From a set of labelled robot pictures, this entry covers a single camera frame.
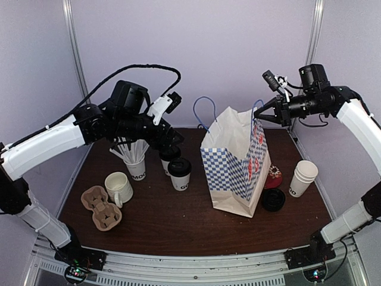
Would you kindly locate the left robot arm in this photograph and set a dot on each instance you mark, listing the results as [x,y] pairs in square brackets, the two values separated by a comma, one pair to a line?
[127,114]

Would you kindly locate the white paper coffee cup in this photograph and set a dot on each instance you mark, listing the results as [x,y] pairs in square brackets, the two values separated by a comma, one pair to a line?
[165,167]

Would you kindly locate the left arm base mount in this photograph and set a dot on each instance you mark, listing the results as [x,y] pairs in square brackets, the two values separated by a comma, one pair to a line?
[83,257]

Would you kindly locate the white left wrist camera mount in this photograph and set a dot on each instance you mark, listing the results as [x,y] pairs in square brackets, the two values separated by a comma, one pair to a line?
[164,104]

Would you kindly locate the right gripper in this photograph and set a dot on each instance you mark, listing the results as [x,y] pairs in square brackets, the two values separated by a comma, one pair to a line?
[278,117]

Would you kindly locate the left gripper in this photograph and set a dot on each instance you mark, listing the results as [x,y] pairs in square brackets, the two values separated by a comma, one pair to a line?
[155,142]

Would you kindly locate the stack of black lids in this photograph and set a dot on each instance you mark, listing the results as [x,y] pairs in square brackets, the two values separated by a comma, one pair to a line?
[273,199]

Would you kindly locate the cardboard cup carrier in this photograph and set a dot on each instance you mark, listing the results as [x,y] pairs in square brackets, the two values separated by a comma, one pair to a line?
[105,215]

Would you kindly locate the aluminium front rail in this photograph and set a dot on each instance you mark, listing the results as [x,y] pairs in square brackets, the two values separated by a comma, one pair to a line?
[266,268]

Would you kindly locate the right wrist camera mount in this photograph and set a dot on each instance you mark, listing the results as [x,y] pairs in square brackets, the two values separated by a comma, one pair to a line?
[278,84]

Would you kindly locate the cream ceramic mug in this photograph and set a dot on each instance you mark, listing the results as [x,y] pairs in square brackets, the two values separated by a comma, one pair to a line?
[118,188]

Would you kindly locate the blue checkered paper bag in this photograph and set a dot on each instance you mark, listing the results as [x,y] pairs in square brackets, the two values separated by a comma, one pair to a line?
[236,160]

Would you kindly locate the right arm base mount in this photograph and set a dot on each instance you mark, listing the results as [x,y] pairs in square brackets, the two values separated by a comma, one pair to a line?
[307,256]

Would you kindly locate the stack of paper cups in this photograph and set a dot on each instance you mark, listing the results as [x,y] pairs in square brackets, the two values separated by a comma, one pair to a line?
[304,174]

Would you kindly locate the red floral plate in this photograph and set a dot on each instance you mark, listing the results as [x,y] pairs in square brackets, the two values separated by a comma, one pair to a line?
[274,178]

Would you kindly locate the paper cup holding straws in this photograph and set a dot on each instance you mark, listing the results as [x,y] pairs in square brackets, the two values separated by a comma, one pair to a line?
[133,155]

